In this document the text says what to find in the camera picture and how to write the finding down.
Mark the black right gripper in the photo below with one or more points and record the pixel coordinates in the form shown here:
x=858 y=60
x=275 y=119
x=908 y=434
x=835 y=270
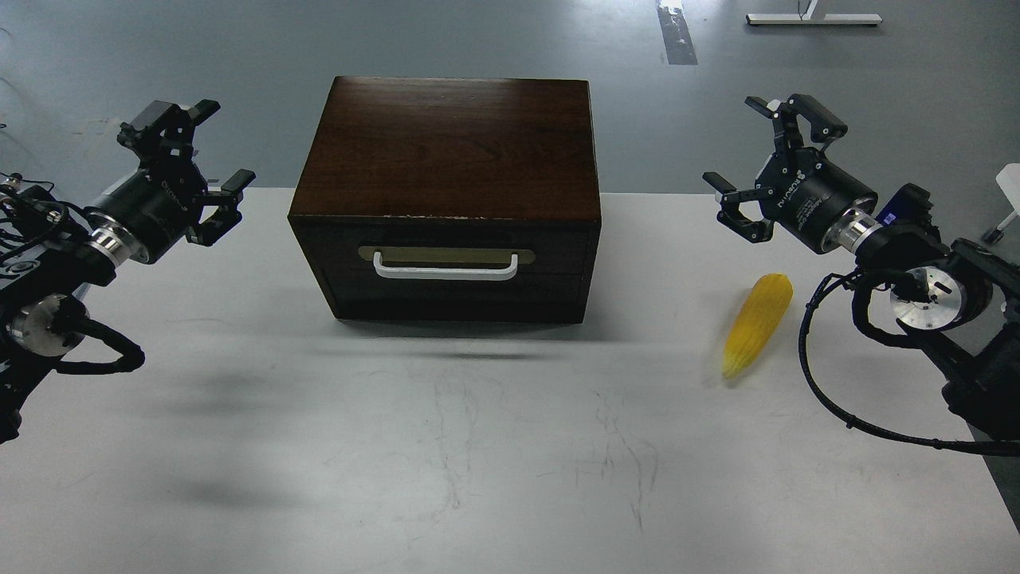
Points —
x=813 y=203

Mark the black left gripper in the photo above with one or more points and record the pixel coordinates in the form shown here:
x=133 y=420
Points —
x=144 y=215

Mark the yellow corn cob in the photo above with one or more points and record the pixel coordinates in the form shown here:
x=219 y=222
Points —
x=756 y=322

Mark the wooden drawer with white handle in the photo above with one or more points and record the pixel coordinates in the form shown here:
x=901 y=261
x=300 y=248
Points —
x=369 y=269

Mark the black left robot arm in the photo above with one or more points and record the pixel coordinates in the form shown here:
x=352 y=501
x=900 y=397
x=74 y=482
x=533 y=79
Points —
x=53 y=250

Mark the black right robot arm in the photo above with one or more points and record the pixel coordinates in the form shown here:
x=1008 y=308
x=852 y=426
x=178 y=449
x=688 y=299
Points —
x=957 y=304

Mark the dark wooden drawer cabinet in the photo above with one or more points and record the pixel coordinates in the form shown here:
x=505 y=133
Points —
x=439 y=149

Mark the white table leg base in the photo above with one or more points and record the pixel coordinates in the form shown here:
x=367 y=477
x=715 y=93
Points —
x=807 y=16

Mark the grey floor tape strip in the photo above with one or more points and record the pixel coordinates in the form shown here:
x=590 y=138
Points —
x=676 y=35

